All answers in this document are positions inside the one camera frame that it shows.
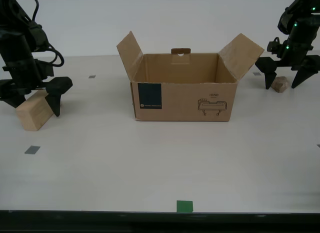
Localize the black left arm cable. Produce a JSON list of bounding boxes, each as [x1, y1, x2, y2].
[[26, 0, 65, 68]]

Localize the light wooden block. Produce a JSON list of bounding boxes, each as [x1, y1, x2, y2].
[[15, 89, 56, 132]]

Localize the speckled beige rock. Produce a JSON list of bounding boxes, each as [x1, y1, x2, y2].
[[271, 76, 290, 94]]

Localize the green tape piece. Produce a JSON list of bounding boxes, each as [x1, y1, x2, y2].
[[176, 200, 194, 214]]

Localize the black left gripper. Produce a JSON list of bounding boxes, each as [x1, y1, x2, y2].
[[0, 59, 74, 118]]

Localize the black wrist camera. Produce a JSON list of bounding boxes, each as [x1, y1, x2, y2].
[[266, 37, 285, 56], [34, 59, 55, 79]]

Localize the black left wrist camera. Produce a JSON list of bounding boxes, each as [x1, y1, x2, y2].
[[34, 59, 55, 79]]

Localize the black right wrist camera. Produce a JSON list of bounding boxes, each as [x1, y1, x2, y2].
[[266, 37, 285, 56]]

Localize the brown cardboard box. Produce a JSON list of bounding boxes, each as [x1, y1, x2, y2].
[[116, 30, 265, 123]]

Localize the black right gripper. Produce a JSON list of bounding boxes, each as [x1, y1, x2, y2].
[[254, 35, 320, 91]]

